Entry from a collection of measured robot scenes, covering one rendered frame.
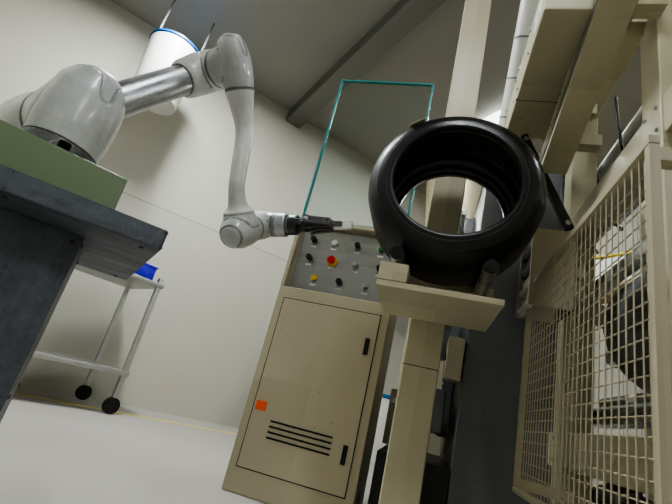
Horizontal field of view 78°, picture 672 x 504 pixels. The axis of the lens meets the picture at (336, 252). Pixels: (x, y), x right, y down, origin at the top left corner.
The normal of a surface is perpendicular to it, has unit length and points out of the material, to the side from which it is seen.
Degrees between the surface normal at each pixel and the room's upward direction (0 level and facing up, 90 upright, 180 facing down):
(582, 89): 162
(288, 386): 90
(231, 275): 90
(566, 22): 180
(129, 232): 90
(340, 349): 90
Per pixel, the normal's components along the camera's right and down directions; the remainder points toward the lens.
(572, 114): -0.27, 0.75
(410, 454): -0.18, -0.38
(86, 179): 0.55, -0.17
